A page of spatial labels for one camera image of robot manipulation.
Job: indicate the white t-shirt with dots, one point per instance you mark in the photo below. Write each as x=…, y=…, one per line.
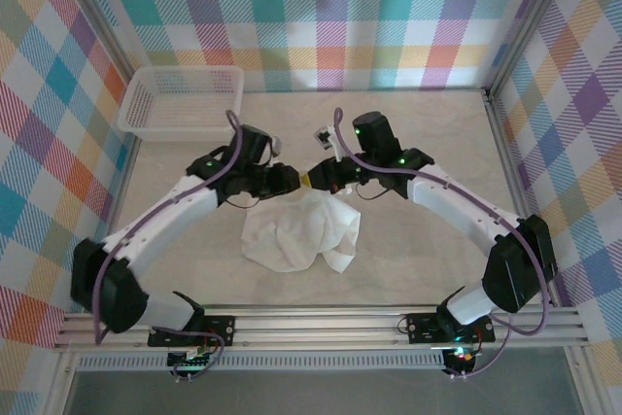
x=301, y=230

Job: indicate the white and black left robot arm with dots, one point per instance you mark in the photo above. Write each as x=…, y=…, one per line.
x=160, y=220

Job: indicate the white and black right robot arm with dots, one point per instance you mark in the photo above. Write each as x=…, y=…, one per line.
x=452, y=206

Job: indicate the white perforated plastic basket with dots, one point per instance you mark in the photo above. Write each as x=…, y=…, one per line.
x=180, y=104

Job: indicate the left electronics board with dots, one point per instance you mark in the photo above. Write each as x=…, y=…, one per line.
x=189, y=361

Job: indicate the electronics board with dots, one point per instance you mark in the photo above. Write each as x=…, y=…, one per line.
x=189, y=361
x=461, y=356

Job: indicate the right electronics board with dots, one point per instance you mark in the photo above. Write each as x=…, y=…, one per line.
x=461, y=356

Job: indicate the right aluminium side rail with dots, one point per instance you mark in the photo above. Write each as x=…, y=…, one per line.
x=516, y=182

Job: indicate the aluminium side rail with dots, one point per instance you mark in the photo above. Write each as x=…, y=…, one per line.
x=516, y=182
x=62, y=381

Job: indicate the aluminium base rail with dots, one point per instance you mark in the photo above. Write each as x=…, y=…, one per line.
x=316, y=327

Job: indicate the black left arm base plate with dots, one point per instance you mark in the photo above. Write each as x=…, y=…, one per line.
x=218, y=325

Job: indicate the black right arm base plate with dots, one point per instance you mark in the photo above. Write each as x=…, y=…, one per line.
x=423, y=327

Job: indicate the right aluminium frame post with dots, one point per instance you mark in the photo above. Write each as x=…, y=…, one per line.
x=532, y=16

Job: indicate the aluminium frame post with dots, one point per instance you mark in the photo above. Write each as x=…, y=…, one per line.
x=532, y=16
x=97, y=16

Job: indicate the left aluminium frame post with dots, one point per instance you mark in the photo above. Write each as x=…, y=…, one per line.
x=97, y=16

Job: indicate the left aluminium side rail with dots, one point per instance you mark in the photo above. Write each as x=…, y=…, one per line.
x=62, y=381

